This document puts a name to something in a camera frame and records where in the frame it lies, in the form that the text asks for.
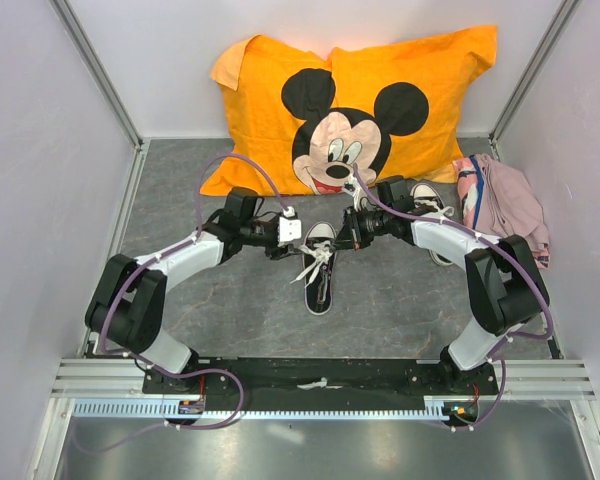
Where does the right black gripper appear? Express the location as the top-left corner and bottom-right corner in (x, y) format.
(330, 204), (393, 253)

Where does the black canvas sneaker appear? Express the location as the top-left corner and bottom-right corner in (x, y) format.
(300, 222), (337, 316)

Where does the white shoelace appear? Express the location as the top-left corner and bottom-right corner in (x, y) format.
(292, 240), (335, 284)

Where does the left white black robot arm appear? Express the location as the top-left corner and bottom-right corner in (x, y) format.
(85, 187), (302, 393)

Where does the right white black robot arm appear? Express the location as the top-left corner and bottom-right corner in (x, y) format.
(335, 174), (551, 394)

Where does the orange Mickey Mouse pillow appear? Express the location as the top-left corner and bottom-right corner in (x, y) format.
(201, 25), (497, 196)

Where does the pink folded cloth pile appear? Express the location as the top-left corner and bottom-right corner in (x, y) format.
(453, 154), (550, 269)

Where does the white tape scrap on base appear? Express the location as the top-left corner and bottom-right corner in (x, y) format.
(297, 377), (343, 391)

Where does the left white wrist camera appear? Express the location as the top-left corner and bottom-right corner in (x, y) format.
(277, 206), (302, 246)

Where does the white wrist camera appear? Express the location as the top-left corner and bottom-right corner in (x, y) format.
(277, 206), (302, 246)
(342, 174), (368, 211)

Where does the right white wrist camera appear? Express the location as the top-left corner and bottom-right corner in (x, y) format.
(342, 174), (368, 211)

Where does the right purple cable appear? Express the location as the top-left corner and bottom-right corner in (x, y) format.
(350, 167), (554, 433)

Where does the purple cable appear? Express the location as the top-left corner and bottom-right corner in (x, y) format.
(71, 153), (296, 455)
(350, 167), (554, 433)

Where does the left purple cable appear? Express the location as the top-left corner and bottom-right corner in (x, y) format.
(71, 153), (296, 455)

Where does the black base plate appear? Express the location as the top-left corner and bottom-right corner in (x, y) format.
(142, 357), (498, 413)

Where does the slotted grey cable duct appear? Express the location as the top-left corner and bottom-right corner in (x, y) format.
(73, 398), (478, 421)

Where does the aluminium front rail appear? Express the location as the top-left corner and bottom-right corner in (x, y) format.
(52, 358), (595, 401)

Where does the right aluminium frame post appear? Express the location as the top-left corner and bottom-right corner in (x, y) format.
(489, 0), (581, 149)

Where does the aluminium frame post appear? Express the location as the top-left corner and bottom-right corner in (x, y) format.
(49, 0), (144, 150)
(489, 0), (581, 149)

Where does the left aluminium frame post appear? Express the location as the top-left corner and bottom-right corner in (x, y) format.
(49, 0), (144, 150)

